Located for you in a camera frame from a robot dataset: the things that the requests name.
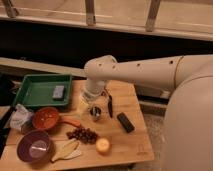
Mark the white crumpled cloth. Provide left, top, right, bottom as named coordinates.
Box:
left=10, top=104, right=33, bottom=130

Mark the small metal cup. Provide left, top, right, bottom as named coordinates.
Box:
left=90, top=106, right=101, bottom=121

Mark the black handled knife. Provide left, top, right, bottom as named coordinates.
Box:
left=107, top=92, right=113, bottom=118

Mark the green plastic tray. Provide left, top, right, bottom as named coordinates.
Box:
left=13, top=74, right=72, bottom=109

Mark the yellow round fruit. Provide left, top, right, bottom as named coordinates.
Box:
left=96, top=138, right=110, bottom=154

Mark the bunch of dark grapes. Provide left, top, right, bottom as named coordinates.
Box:
left=66, top=127, right=98, bottom=144

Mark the wooden cutting board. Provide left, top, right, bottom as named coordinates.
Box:
left=0, top=77, right=155, bottom=171

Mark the yellow banana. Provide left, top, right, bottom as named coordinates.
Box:
left=51, top=139, right=79, bottom=162

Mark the grey sponge block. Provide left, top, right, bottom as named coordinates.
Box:
left=52, top=85, right=65, bottom=100

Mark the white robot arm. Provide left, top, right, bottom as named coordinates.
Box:
left=82, top=54, right=213, bottom=171

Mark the black rectangular block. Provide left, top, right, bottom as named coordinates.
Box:
left=117, top=113, right=135, bottom=133

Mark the purple bowl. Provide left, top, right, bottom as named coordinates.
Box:
left=16, top=130, right=51, bottom=163

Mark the orange red pepper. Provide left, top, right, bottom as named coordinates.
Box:
left=60, top=118, right=81, bottom=127

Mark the orange bowl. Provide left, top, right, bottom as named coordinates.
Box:
left=32, top=107, right=60, bottom=130

